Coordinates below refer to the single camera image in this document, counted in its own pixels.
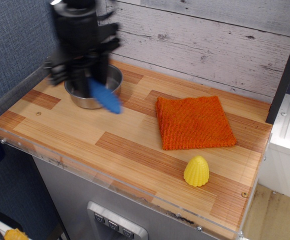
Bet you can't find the silver button control panel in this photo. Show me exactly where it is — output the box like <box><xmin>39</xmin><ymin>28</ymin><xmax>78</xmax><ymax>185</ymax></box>
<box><xmin>87</xmin><ymin>201</ymin><xmax>148</xmax><ymax>240</ymax></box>

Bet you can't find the yellow toy corn piece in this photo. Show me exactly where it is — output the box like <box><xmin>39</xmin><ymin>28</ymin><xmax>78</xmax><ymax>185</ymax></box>
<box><xmin>183</xmin><ymin>156</ymin><xmax>209</xmax><ymax>187</ymax></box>

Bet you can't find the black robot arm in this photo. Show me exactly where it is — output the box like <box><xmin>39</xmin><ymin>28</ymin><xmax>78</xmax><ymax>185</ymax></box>
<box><xmin>44</xmin><ymin>0</ymin><xmax>120</xmax><ymax>98</ymax></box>

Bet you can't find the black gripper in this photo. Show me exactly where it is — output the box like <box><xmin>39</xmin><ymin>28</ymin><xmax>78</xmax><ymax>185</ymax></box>
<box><xmin>46</xmin><ymin>4</ymin><xmax>120</xmax><ymax>98</ymax></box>

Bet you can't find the clear acrylic table guard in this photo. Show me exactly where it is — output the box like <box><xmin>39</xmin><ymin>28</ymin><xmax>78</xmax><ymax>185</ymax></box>
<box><xmin>0</xmin><ymin>118</ymin><xmax>271</xmax><ymax>240</ymax></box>

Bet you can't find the dark vertical post right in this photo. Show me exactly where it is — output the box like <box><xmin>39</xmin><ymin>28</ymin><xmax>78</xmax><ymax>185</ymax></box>
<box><xmin>265</xmin><ymin>54</ymin><xmax>290</xmax><ymax>124</ymax></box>

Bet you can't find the orange knitted cloth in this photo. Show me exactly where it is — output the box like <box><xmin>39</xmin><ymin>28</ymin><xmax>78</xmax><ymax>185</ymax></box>
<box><xmin>156</xmin><ymin>96</ymin><xmax>236</xmax><ymax>150</ymax></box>

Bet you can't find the small steel pot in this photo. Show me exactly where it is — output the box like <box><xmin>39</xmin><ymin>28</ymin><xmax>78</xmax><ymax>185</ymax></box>
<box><xmin>64</xmin><ymin>64</ymin><xmax>123</xmax><ymax>114</ymax></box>

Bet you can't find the blue handled metal spoon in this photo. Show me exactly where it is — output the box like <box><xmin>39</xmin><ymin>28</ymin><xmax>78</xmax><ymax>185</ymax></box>
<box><xmin>43</xmin><ymin>59</ymin><xmax>122</xmax><ymax>115</ymax></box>

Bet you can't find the yellow object bottom left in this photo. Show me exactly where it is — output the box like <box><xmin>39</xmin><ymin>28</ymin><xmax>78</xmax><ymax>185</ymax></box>
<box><xmin>4</xmin><ymin>228</ymin><xmax>29</xmax><ymax>240</ymax></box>

